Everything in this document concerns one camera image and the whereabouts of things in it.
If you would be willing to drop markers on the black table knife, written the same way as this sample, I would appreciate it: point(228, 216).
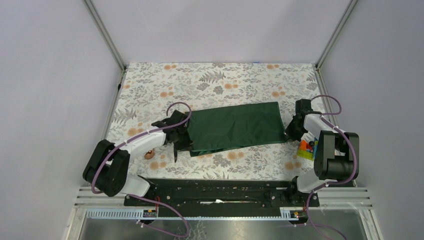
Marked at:
point(175, 154)

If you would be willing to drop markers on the floral patterned table mat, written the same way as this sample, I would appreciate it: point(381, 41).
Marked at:
point(150, 88)

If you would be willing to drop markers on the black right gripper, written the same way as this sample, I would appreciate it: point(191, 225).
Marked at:
point(288, 133)

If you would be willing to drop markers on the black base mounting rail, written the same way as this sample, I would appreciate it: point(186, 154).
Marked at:
point(214, 198)

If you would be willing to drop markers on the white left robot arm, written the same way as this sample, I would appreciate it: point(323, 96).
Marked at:
point(107, 170)

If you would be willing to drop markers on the copper spoon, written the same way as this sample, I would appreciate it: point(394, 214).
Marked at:
point(149, 155)

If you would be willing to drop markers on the dark green cloth napkin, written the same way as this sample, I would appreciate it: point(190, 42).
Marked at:
point(233, 127)

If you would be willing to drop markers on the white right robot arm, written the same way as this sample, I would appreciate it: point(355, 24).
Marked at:
point(336, 160)

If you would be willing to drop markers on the colourful toy block stack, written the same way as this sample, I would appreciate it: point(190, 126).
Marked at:
point(307, 149)

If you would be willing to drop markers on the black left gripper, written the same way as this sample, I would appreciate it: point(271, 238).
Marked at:
point(186, 145)

